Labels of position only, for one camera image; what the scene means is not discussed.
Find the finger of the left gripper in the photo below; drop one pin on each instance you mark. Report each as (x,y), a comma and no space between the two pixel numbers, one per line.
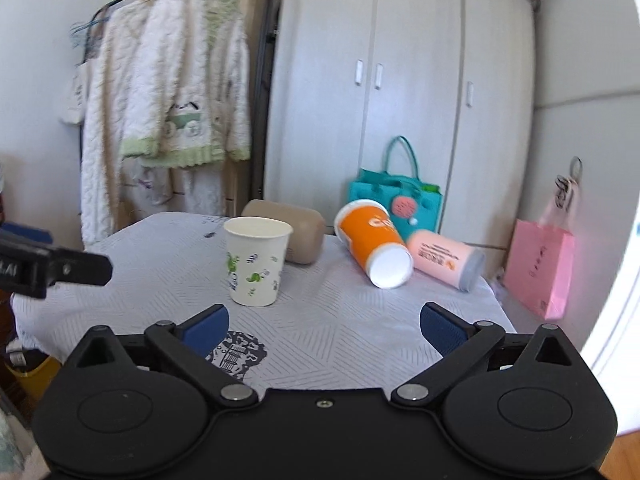
(85,268)

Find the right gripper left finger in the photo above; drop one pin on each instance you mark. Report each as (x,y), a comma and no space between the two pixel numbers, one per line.
(182,349)

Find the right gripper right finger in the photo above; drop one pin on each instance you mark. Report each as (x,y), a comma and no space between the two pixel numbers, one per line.
(463,346)

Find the white paper cup green print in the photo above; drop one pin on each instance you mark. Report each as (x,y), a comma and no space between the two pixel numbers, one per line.
(256,249)

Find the pink cylindrical cup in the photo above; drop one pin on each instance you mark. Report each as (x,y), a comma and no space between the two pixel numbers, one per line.
(454,263)

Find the orange paper cup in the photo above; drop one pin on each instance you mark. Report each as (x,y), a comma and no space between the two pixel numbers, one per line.
(365,228)

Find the beige cylindrical cup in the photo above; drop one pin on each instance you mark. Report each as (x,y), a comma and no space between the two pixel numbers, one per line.
(308,226)

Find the white fluffy robe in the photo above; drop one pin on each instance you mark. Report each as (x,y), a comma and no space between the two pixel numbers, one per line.
(109,84)

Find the pink paper gift bag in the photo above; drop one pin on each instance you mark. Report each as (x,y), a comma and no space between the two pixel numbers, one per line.
(539,266)

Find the white patterned tablecloth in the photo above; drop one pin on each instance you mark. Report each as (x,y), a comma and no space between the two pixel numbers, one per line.
(330,328)

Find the teal tote bag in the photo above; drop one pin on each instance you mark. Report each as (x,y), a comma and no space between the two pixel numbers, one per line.
(412,204)

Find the white canvas tote bag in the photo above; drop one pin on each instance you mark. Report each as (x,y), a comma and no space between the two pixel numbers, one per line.
(72,103)

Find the white green fluffy pajama top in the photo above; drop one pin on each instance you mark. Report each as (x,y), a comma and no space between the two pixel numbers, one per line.
(189,102)

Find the grey wooden wardrobe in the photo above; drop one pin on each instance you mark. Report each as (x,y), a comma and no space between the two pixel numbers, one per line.
(445,86)

